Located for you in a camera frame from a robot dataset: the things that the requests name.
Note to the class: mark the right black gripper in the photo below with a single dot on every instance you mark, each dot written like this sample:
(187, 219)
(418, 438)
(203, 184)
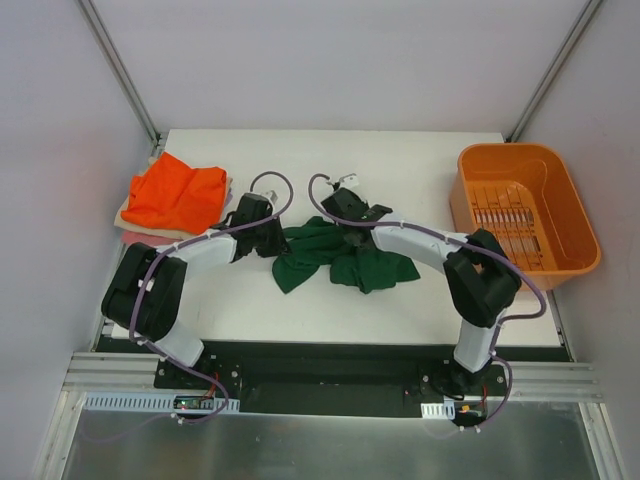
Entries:
(356, 236)

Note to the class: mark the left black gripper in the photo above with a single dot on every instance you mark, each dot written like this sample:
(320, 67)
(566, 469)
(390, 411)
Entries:
(273, 238)

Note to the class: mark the dark green t shirt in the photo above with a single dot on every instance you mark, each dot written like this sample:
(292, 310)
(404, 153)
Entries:
(319, 243)

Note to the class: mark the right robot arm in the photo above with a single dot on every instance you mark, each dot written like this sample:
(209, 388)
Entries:
(480, 285)

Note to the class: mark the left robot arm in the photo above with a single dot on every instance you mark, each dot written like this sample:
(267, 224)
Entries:
(145, 293)

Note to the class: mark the orange folded t shirt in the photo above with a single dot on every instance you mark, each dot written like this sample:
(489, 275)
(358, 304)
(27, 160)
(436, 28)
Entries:
(170, 195)

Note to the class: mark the pink folded t shirt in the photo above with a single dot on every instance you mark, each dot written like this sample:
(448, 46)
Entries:
(129, 238)

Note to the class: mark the beige folded t shirt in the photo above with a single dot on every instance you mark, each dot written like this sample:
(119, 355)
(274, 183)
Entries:
(131, 220)

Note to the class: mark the orange plastic basket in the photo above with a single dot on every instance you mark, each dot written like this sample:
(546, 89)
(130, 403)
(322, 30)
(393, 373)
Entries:
(524, 195)

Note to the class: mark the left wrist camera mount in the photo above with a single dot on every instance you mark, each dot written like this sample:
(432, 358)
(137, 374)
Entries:
(271, 196)

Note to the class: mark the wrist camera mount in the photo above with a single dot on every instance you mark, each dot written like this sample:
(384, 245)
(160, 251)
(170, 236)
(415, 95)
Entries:
(349, 181)
(271, 196)

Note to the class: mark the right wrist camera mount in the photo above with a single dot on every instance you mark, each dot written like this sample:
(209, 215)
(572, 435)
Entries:
(349, 181)

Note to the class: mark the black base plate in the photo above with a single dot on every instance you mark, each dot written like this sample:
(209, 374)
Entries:
(389, 381)

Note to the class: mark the left aluminium frame post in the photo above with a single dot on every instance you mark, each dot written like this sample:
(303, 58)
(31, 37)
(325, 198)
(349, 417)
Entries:
(109, 50)

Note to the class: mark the aluminium frame post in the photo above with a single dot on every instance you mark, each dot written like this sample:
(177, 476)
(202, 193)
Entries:
(109, 50)
(578, 29)

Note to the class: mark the right white cable duct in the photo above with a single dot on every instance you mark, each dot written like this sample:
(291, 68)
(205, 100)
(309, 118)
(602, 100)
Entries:
(438, 411)

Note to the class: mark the white cable duct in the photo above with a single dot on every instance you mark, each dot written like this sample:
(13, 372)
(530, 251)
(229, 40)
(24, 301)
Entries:
(438, 411)
(159, 403)

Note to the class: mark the left white cable duct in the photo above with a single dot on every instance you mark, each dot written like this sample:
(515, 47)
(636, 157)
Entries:
(159, 403)

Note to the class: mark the right aluminium frame post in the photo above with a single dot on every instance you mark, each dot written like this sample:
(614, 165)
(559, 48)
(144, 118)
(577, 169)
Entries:
(578, 29)

